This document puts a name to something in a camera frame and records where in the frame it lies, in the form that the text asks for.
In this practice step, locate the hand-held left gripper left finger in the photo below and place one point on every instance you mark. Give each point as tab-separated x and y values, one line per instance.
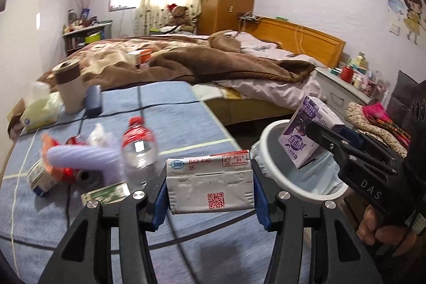
159	204

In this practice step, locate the green white box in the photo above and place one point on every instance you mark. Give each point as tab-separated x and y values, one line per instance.
358	61

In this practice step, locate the brown fleece blanket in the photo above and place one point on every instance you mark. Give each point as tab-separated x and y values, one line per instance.
216	61

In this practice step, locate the dark blue glasses case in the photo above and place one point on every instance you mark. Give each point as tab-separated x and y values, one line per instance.
94	101

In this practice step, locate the pale yellow tissue pack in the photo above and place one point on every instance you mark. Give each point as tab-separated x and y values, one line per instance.
40	111

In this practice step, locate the cluttered white shelf desk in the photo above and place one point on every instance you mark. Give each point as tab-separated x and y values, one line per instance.
75	41

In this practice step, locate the pale blue bin liner bag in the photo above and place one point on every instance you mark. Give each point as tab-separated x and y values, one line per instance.
316	177

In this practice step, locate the pink quilt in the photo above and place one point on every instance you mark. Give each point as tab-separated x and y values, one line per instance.
299	87

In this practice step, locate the white round bin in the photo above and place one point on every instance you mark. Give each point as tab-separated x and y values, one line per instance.
265	137

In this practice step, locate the clear plastic bottle red label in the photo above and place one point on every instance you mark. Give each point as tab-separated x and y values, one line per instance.
138	151

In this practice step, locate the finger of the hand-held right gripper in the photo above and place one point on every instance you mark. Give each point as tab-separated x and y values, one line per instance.
324	139
356	137

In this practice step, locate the orange white box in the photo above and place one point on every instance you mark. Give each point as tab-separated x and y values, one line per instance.
139	57

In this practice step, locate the dark grey cushion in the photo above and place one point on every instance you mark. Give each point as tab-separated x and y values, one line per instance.
404	87

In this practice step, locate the floral quilted garment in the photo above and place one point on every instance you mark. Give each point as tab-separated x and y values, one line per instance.
356	114

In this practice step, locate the purple milk carton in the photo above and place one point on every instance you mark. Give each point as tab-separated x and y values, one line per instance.
296	144

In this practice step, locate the white tissue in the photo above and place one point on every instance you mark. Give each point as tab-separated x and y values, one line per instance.
100	137

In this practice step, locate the green white packet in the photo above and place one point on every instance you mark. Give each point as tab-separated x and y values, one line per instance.
106	193

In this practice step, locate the beige cup brown lid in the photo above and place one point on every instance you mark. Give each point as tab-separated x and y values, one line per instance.
71	94

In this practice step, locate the blue checked tablecloth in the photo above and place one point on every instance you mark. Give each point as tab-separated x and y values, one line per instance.
166	117

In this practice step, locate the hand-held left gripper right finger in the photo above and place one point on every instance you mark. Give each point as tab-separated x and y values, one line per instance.
261	204

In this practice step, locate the brown cream patterned blanket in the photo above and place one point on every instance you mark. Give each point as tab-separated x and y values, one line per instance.
106	54

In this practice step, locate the wooden bed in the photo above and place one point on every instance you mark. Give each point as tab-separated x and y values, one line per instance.
299	34

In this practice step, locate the grey nightstand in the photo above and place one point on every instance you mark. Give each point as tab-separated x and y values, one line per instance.
332	87

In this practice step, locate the pink printed box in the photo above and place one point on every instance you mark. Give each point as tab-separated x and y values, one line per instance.
371	86

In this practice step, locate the white wall switch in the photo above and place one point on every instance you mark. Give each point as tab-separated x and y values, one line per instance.
394	28

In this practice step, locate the red drink can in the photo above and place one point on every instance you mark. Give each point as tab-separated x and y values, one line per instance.
71	173

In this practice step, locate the vase with dried branches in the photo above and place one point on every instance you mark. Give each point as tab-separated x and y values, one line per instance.
86	6

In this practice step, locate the yellow white bed sheet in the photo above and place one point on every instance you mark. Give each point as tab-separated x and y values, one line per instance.
213	91

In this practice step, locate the red jar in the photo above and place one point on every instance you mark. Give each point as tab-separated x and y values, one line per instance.
346	74

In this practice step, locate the pink cloth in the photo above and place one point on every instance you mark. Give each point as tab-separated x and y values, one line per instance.
379	114

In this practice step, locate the brown teddy bear red hat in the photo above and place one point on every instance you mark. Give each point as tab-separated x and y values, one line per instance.
179	17

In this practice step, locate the white milk carton red print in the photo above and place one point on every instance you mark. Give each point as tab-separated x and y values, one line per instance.
206	184

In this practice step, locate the person's right hand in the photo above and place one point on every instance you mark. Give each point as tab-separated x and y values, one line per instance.
382	232

